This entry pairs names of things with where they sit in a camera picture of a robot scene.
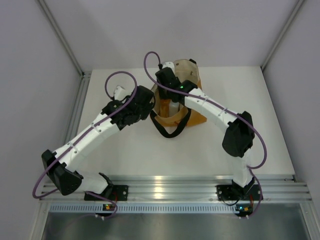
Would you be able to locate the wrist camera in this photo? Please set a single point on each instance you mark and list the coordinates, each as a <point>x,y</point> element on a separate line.
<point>119,93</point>
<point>169,64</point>

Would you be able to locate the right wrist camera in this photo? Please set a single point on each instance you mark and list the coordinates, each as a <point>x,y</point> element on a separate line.
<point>169,64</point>

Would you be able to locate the right aluminium frame post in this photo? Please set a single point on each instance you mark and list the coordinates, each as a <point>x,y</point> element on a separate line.
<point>289,21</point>

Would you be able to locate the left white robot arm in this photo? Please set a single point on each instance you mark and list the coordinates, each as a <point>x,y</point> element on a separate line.
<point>62,164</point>

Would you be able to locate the aluminium frame post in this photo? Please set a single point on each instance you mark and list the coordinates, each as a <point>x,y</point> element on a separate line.
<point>289,21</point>
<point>43,6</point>

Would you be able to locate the tan canvas tote bag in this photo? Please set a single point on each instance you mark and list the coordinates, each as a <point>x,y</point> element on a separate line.
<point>187,72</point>

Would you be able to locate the left aluminium frame post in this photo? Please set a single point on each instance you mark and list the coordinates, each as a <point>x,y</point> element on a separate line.
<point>43,6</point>

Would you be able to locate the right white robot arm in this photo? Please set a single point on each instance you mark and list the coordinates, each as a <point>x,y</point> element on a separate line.
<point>237,128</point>

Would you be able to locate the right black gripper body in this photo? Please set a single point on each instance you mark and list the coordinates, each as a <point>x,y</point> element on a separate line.
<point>163,93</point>

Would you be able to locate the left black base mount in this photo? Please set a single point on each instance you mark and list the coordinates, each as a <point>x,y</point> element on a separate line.
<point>115,193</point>

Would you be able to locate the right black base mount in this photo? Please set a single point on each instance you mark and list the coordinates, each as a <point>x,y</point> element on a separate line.
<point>225,192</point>

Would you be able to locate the slotted cable duct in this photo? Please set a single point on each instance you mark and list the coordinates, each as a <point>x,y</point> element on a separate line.
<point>143,208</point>

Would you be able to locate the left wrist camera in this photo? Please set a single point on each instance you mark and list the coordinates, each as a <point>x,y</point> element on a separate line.
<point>119,93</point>

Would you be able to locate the white bottle black cap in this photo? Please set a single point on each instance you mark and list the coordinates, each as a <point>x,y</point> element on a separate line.
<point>173,108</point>

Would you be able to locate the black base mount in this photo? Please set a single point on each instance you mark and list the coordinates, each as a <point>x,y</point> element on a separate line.
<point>225,192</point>
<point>115,193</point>

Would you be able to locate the aluminium rail beam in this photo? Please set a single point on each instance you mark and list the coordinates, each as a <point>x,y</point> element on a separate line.
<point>205,189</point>

